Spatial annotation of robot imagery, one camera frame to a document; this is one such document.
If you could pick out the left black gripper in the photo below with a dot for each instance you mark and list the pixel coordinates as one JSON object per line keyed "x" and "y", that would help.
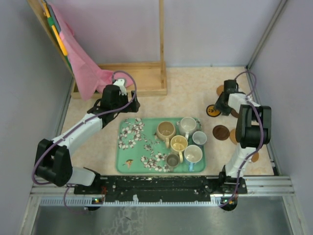
{"x": 133, "y": 107}

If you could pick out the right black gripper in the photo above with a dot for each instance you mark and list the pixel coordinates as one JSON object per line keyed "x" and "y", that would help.
{"x": 224, "y": 112}

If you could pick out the woven rattan coaster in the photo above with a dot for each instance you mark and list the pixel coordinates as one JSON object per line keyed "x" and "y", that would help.
{"x": 219, "y": 90}

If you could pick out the dark reddish wooden coaster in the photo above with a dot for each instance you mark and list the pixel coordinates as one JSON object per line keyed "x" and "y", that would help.
{"x": 234, "y": 113}

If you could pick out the dark brown wooden coaster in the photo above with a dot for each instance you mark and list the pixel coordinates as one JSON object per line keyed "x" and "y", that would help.
{"x": 221, "y": 132}

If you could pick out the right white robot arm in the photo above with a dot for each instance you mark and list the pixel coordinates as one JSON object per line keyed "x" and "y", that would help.
{"x": 253, "y": 130}

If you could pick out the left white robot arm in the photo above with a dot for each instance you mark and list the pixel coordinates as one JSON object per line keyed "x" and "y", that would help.
{"x": 53, "y": 157}

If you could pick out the light woven coaster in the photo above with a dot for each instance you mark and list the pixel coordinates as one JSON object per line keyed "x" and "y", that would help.
{"x": 232, "y": 136}

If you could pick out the small blue-grey cup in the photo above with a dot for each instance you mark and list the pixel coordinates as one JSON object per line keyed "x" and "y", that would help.
{"x": 199, "y": 138}

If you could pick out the light brown wooden coaster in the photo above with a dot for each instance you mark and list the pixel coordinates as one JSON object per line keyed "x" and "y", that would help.
{"x": 255, "y": 158}

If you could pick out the small grey cup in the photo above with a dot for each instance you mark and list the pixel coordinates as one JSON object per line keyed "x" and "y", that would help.
{"x": 172, "y": 161}

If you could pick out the pink cloth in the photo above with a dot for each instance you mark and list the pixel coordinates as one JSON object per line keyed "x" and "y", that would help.
{"x": 88, "y": 75}

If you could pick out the wooden rack stand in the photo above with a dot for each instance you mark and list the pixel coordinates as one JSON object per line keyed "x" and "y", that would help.
{"x": 150, "y": 77}

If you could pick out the green floral tray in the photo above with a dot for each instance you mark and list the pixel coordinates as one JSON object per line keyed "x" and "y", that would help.
{"x": 139, "y": 150}

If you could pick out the white grey mug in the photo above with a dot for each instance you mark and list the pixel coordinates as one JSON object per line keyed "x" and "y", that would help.
{"x": 187, "y": 127}

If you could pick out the beige mug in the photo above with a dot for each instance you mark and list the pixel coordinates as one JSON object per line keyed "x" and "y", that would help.
{"x": 166, "y": 131}

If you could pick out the yellow mug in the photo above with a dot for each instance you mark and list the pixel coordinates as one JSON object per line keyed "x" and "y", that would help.
{"x": 178, "y": 144}

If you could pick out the light blue mug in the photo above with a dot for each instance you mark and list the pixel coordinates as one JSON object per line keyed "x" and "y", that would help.
{"x": 192, "y": 155}

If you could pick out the yellow green hanger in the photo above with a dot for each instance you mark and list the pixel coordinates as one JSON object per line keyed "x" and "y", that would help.
{"x": 53, "y": 23}

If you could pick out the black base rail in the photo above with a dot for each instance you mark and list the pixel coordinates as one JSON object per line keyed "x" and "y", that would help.
{"x": 170, "y": 188}

